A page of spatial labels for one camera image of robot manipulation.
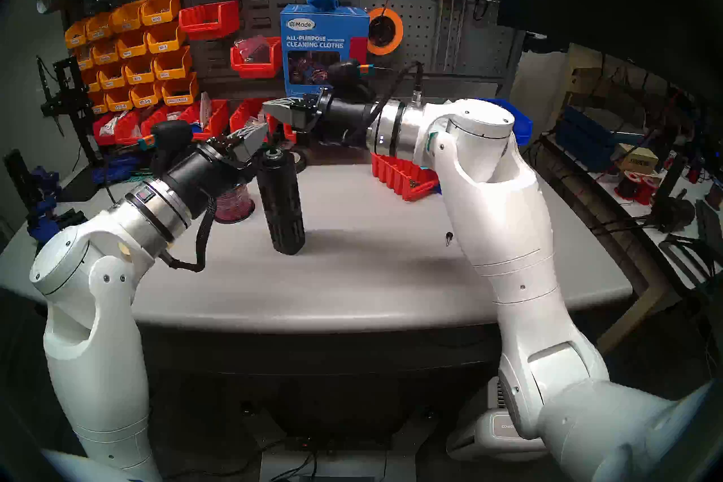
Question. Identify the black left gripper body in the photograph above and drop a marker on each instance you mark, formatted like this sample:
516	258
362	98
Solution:
209	176

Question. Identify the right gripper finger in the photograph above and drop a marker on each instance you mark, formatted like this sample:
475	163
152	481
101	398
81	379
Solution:
294	116
294	100

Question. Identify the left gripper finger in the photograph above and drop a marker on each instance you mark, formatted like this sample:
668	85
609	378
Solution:
245	135
257	150

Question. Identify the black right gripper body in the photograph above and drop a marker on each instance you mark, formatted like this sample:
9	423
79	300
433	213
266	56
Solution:
350	119

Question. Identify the black screwdriver bit case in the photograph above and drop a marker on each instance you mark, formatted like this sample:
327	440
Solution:
282	204

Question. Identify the grey robot base stand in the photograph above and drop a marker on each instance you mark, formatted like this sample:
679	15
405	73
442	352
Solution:
344	467

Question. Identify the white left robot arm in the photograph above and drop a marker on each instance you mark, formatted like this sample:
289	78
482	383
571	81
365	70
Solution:
96	362

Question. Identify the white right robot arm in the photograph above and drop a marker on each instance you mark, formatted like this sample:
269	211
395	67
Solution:
497	215

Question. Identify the red parts bin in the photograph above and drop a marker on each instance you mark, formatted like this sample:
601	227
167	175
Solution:
254	70
217	116
127	133
240	116
289	133
209	26
404	179
155	120
104	137

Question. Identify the clear plastic bag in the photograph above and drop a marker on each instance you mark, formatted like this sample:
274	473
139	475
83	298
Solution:
261	120
251	50

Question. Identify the black tape roll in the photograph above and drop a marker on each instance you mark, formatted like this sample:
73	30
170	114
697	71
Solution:
300	162

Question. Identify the small blue item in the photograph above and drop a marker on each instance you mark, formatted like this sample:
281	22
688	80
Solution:
196	131

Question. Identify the white paper packet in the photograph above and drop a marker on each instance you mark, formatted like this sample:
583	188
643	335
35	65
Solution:
205	107

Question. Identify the green cutting mat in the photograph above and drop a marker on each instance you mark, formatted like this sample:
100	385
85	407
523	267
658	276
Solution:
141	167

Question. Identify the blue cleaning cloths box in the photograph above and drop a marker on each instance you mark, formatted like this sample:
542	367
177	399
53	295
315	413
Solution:
316	35

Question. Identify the yellow parts bin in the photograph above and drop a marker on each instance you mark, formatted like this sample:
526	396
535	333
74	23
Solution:
172	66
127	19
133	46
99	105
140	73
76	35
161	12
112	79
85	60
147	98
99	28
181	91
165	40
106	54
93	81
120	102

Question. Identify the orange tape roll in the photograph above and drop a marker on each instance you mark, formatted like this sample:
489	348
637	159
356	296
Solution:
397	43

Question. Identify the blue bar clamp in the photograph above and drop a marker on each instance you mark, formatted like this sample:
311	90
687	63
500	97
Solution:
39	207
48	227
45	179
113	167

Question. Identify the beige masking tape roll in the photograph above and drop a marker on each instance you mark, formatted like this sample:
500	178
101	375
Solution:
124	250

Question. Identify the black clamp stand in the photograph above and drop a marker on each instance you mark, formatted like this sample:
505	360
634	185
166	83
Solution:
79	114

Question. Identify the black carabiner hook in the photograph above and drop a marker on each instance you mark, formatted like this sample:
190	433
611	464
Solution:
477	15

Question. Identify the large blue parts bin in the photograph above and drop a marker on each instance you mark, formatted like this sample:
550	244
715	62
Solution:
522	128

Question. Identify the tall black cylinder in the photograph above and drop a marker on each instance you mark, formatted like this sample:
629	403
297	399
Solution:
17	176

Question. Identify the dark blue storage crate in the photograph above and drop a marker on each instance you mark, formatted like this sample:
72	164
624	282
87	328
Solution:
584	139

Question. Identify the small cardboard box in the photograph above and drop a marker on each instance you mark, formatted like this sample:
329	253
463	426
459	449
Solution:
635	162

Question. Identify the black power strip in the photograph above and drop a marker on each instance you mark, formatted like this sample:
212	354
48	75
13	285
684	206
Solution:
333	442

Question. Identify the black power adapter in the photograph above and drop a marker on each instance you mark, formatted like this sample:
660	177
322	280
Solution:
672	214

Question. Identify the white floor appliance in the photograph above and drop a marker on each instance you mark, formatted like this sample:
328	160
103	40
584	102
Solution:
480	430

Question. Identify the black keyboard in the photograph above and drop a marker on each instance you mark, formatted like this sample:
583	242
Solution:
709	229

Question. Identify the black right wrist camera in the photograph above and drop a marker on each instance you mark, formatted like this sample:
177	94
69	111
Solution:
344	74

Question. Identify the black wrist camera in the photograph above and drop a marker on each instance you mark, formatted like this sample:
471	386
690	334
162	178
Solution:
169	139
344	74

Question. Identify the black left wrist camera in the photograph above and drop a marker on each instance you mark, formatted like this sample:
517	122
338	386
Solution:
169	139

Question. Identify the dark grey pegboard wall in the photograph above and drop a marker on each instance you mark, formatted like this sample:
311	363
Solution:
406	35

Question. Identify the black monitor mount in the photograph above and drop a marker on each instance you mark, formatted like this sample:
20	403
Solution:
539	43

